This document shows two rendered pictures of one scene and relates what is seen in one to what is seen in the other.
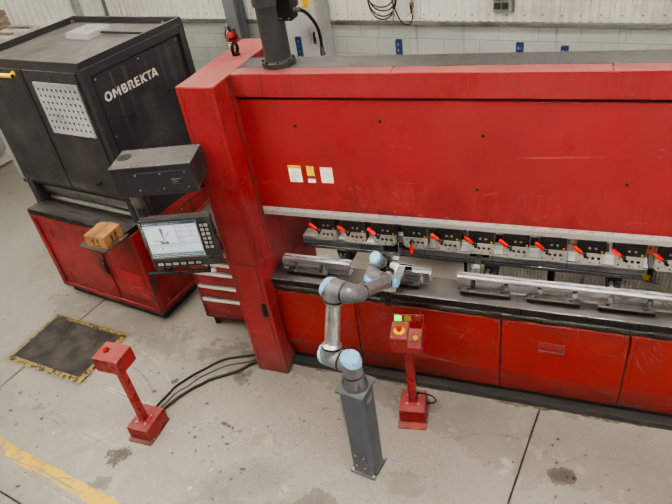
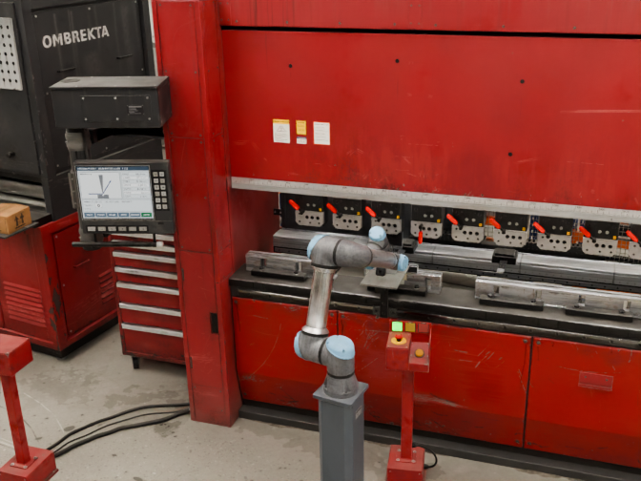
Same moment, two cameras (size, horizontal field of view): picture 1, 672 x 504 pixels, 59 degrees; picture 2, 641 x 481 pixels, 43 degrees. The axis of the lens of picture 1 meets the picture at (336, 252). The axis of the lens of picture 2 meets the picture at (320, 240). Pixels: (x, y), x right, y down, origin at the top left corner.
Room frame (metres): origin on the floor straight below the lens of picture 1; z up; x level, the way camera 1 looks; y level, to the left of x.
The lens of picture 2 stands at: (-0.57, 0.39, 2.63)
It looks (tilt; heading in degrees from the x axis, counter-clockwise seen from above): 22 degrees down; 354
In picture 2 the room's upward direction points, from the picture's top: 1 degrees counter-clockwise
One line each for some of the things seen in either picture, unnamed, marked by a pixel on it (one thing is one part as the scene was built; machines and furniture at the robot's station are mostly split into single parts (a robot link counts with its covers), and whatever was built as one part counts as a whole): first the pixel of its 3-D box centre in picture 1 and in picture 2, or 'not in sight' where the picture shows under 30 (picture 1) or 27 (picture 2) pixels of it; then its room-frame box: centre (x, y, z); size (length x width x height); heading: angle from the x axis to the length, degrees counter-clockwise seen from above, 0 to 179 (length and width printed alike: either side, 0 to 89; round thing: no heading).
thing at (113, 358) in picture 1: (130, 391); (14, 412); (2.94, 1.55, 0.41); 0.25 x 0.20 x 0.83; 155
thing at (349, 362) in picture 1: (350, 363); (339, 354); (2.35, 0.02, 0.94); 0.13 x 0.12 x 0.14; 51
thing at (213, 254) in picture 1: (183, 238); (127, 195); (3.17, 0.93, 1.42); 0.45 x 0.12 x 0.36; 80
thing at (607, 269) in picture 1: (462, 250); (480, 261); (3.22, -0.84, 0.93); 2.30 x 0.14 x 0.10; 65
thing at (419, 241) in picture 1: (416, 233); (427, 219); (3.04, -0.51, 1.26); 0.15 x 0.09 x 0.17; 65
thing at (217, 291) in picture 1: (234, 267); (171, 288); (4.07, 0.85, 0.50); 0.50 x 0.50 x 1.00; 65
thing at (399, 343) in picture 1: (407, 333); (408, 345); (2.71, -0.36, 0.75); 0.20 x 0.16 x 0.18; 74
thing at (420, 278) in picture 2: (401, 273); (403, 278); (3.09, -0.40, 0.92); 0.39 x 0.06 x 0.10; 65
